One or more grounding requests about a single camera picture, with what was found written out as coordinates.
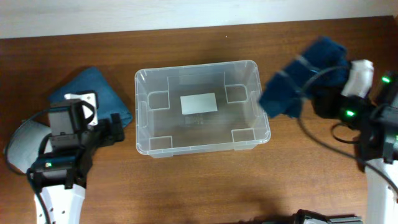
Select light blue jeans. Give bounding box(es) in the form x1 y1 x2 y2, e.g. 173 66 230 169
7 121 51 174

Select clear plastic storage bin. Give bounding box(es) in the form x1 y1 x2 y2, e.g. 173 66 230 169
135 60 271 158

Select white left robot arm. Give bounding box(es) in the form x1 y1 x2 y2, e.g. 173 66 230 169
26 113 125 223

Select taped dark blue cloth roll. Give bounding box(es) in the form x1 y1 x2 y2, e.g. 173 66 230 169
259 37 349 118

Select dark blue jeans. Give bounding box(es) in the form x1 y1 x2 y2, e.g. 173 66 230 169
48 67 132 128

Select white label in bin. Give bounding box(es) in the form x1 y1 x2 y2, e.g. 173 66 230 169
180 93 218 115

